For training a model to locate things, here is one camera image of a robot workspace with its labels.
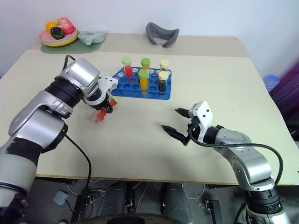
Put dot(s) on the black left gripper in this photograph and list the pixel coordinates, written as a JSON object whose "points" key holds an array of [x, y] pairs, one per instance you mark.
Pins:
{"points": [[102, 103]]}

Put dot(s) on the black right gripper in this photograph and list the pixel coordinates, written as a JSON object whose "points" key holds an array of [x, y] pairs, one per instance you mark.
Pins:
{"points": [[194, 133]]}

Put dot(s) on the red liquid tube green cap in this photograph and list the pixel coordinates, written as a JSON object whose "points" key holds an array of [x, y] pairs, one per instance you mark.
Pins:
{"points": [[100, 116], [128, 71]]}

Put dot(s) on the dark liquid tube cream cap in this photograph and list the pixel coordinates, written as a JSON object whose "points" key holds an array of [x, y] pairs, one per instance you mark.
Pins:
{"points": [[162, 84], [164, 63]]}

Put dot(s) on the yellow liquid tube green cap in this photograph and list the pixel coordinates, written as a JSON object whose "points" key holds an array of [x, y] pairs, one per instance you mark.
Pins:
{"points": [[145, 62], [143, 82]]}

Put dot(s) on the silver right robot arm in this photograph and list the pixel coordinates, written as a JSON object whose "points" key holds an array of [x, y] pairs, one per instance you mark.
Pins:
{"points": [[252, 163]]}

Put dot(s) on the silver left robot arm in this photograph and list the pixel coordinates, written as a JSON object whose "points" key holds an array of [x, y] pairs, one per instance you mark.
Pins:
{"points": [[35, 121]]}

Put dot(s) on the blue test tube rack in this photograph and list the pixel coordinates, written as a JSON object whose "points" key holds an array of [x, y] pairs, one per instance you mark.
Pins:
{"points": [[128, 93]]}

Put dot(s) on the green table mat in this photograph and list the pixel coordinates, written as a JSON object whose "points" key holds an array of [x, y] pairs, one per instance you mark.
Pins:
{"points": [[77, 49]]}

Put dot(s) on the yellow plate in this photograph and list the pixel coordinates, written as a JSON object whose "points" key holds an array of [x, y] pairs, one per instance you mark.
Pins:
{"points": [[66, 44]]}

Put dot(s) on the dark rounded grey shape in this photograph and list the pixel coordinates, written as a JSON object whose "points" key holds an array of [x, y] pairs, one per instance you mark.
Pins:
{"points": [[176, 200], [114, 200]]}

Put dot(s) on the light green plate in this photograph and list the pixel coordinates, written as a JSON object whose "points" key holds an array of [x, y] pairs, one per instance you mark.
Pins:
{"points": [[63, 43]]}

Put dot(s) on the black and green toy fruit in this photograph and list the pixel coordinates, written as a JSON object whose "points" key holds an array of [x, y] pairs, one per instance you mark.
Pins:
{"points": [[57, 33]]}

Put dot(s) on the grey foam face pad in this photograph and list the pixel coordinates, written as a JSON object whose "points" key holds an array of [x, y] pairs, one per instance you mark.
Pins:
{"points": [[151, 32]]}

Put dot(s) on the pink toy peach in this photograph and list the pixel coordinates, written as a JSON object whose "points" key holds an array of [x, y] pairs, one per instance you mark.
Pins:
{"points": [[66, 25]]}

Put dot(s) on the pink plate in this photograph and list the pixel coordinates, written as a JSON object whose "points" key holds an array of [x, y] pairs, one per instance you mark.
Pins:
{"points": [[44, 38]]}

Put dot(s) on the grey box on floor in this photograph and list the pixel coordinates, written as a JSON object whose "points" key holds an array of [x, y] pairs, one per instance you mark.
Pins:
{"points": [[60, 197]]}

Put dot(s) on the orange toy fruit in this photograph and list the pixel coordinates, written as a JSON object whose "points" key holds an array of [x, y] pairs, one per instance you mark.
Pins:
{"points": [[51, 26]]}

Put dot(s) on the blue ribbed water jug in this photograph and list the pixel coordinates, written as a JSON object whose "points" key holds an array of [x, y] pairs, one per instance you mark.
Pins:
{"points": [[271, 82]]}

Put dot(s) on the dark purple fabric object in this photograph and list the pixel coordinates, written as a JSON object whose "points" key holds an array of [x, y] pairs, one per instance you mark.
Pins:
{"points": [[287, 93]]}

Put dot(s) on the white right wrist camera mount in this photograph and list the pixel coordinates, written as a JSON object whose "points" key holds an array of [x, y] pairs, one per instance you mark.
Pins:
{"points": [[204, 112]]}

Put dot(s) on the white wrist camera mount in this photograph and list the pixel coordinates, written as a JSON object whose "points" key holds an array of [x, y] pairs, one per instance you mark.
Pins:
{"points": [[204, 112], [106, 81]]}

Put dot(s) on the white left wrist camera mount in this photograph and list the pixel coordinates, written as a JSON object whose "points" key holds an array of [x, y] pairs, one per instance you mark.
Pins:
{"points": [[106, 81]]}

